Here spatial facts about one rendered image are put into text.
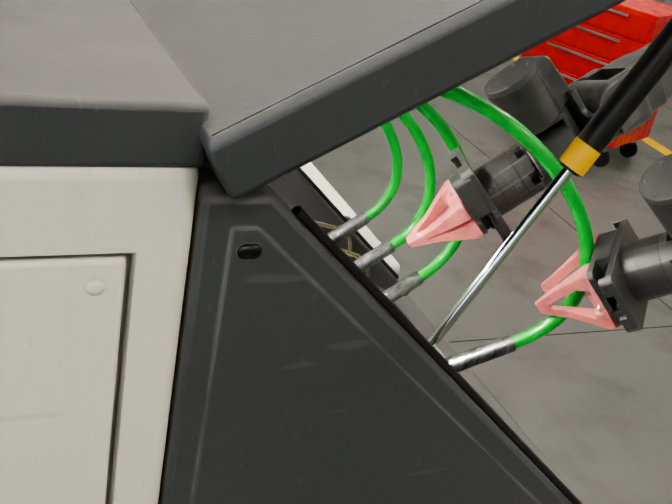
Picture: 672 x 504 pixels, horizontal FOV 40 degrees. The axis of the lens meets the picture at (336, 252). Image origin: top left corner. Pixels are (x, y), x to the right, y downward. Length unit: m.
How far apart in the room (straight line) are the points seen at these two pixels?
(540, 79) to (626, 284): 0.22
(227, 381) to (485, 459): 0.22
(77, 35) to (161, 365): 0.18
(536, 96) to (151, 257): 0.55
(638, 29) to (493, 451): 4.47
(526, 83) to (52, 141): 0.59
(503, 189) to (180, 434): 0.51
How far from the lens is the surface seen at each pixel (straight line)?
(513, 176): 0.96
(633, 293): 0.89
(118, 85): 0.46
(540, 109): 0.94
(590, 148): 0.60
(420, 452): 0.64
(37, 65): 0.47
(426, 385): 0.60
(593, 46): 5.19
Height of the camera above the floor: 1.65
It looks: 27 degrees down
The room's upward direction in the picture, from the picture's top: 12 degrees clockwise
